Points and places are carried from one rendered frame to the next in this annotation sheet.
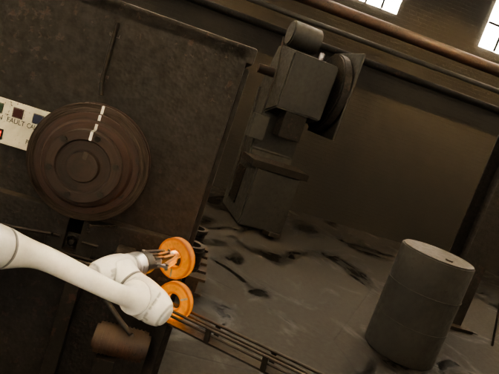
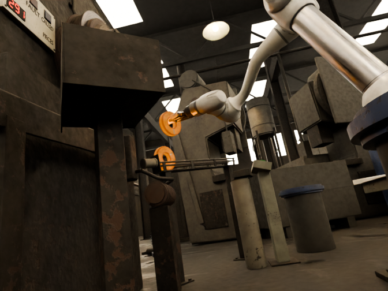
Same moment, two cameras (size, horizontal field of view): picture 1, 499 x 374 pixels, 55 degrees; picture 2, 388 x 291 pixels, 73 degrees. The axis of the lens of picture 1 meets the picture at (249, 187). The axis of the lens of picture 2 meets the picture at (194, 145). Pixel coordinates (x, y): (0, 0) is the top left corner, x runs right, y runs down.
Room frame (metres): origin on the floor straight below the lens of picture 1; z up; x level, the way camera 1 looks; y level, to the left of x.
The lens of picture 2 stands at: (1.21, 1.62, 0.30)
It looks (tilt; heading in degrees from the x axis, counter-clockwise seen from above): 16 degrees up; 285
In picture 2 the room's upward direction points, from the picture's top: 9 degrees counter-clockwise
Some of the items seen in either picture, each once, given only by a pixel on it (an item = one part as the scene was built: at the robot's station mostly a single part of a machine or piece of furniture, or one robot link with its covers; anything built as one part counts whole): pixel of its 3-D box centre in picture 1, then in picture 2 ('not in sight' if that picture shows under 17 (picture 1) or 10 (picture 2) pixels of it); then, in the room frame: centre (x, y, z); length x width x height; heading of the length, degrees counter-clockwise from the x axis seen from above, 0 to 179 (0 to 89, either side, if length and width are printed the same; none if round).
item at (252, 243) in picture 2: not in sight; (247, 221); (1.40, -0.08, 0.26); 0.12 x 0.12 x 0.52
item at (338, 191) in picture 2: not in sight; (296, 199); (0.97, -1.98, 0.39); 1.03 x 0.83 x 0.77; 24
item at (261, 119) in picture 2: not in sight; (269, 155); (1.07, -8.38, 2.25); 0.92 x 0.92 x 4.50
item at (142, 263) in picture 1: (134, 265); (197, 108); (1.52, 0.28, 0.91); 0.09 x 0.06 x 0.09; 64
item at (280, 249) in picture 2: not in sight; (271, 209); (1.25, -0.15, 0.31); 0.24 x 0.16 x 0.62; 99
